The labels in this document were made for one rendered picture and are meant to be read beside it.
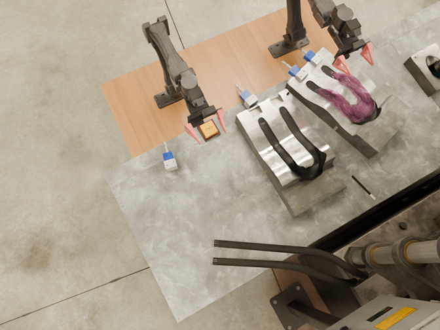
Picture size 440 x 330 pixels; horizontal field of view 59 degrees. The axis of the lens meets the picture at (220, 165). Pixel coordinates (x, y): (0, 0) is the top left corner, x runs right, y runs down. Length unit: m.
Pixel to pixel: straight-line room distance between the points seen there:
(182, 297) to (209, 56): 1.10
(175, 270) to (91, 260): 0.99
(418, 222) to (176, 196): 1.06
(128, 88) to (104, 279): 1.21
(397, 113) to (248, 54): 0.73
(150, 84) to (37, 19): 1.55
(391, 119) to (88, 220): 1.83
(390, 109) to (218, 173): 0.80
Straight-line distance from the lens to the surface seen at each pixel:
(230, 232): 1.67
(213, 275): 1.66
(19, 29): 3.27
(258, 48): 1.97
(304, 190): 1.68
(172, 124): 1.79
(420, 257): 1.24
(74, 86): 2.90
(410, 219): 1.90
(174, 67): 1.41
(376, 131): 1.80
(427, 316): 1.14
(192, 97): 1.28
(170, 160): 1.68
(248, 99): 1.78
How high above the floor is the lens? 2.46
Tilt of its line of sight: 75 degrees down
